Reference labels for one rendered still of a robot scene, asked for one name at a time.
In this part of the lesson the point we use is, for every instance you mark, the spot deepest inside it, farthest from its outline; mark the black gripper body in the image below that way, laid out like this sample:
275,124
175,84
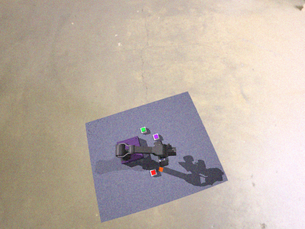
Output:
164,162

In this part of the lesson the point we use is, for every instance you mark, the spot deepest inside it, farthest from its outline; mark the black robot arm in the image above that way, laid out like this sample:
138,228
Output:
161,150

